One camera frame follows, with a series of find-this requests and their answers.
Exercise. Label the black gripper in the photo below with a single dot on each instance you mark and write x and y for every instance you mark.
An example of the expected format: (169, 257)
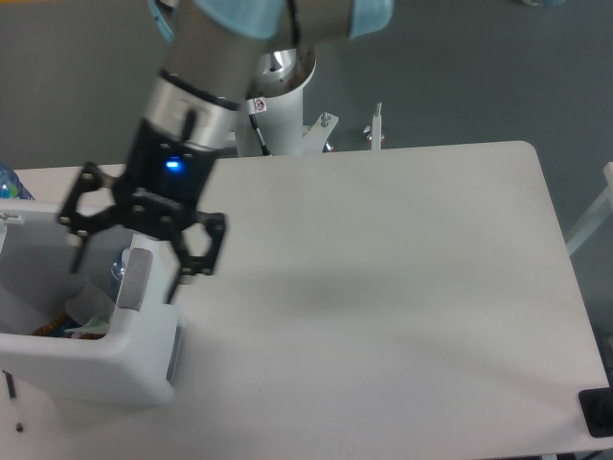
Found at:
(163, 177)

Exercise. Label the clear plastic water bottle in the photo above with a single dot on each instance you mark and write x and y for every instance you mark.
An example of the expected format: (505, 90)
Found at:
(118, 271)

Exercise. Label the clear plastic wrapper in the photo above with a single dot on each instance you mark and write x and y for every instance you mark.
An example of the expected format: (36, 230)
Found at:
(87, 303)

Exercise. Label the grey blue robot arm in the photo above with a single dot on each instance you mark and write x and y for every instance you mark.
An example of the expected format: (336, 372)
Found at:
(205, 77)

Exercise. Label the white trash can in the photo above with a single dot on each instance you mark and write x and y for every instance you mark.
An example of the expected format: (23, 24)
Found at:
(132, 360)

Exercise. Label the blue bottle at table edge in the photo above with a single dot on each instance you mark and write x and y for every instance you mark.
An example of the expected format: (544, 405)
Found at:
(11, 185)

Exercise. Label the colourful snack bag in bin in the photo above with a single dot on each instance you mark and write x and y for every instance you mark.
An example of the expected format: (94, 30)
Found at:
(56, 327)

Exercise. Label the black pen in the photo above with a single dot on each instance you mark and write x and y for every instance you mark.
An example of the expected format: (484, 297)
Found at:
(19, 427)

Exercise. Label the black device at table edge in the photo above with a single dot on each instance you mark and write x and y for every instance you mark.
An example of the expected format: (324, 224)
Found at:
(596, 406)

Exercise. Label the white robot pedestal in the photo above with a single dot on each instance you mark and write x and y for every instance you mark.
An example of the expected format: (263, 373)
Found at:
(271, 121)

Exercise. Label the white frame right side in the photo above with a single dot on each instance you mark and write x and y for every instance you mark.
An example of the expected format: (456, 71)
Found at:
(594, 216)

